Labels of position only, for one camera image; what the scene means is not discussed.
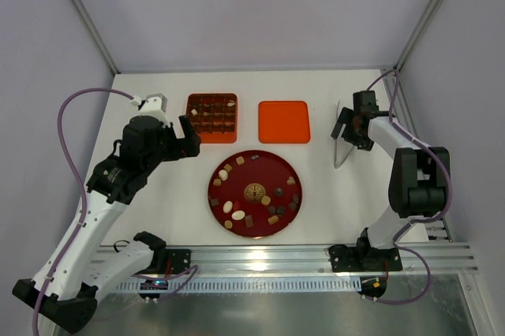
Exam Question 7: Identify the aluminium mounting rail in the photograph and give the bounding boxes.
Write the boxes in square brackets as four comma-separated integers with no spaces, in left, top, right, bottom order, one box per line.
[187,241,479,276]

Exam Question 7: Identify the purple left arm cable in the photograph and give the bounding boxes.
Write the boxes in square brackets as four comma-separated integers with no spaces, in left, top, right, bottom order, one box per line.
[31,88,200,335]

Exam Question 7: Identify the brown rectangular chocolate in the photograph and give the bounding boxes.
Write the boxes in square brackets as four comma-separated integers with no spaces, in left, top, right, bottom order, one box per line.
[245,215,254,228]

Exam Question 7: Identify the cream round chocolate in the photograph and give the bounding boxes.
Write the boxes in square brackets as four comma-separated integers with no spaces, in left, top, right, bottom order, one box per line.
[219,170,228,181]

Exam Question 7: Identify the orange box lid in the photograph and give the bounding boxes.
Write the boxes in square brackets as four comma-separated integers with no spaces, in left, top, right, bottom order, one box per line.
[258,101,311,144]

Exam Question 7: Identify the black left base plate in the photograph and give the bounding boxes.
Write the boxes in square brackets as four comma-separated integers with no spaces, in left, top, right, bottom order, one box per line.
[162,248,192,276]

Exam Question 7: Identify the orange compartment chocolate box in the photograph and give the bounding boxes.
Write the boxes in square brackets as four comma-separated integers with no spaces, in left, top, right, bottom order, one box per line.
[186,93,238,144]

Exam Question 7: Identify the grey perforated cable tray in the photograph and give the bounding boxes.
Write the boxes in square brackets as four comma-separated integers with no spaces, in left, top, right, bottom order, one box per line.
[113,275,361,295]

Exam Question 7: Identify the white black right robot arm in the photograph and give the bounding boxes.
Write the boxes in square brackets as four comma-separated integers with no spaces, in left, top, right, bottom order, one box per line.
[328,90,451,273]

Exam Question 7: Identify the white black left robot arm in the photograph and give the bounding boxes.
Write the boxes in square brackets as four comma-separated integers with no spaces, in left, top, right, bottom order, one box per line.
[13,115,201,334]

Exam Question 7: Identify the round red plate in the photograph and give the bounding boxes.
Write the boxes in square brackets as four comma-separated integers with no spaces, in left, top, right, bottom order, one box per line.
[207,150,303,239]

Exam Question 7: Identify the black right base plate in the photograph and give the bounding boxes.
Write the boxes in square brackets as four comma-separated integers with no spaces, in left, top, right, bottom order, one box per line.
[328,245,403,273]

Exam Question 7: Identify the white oval chocolate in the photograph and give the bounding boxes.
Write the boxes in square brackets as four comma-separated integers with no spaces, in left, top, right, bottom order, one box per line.
[231,211,245,221]

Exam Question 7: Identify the tan scalloped round chocolate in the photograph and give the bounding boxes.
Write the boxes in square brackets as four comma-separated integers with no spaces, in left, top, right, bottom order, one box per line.
[261,196,271,206]

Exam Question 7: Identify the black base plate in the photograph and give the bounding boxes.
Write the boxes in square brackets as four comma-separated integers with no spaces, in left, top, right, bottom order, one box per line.
[328,245,403,273]
[162,248,192,276]

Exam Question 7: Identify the metal tongs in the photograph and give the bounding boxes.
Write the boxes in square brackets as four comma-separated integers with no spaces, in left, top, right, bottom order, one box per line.
[333,101,356,170]

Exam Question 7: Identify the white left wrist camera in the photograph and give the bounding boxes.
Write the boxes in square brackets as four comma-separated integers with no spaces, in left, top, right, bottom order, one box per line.
[129,93,169,125]

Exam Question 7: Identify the tan bar chocolate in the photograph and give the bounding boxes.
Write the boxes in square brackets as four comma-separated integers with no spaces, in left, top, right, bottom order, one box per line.
[267,215,279,225]

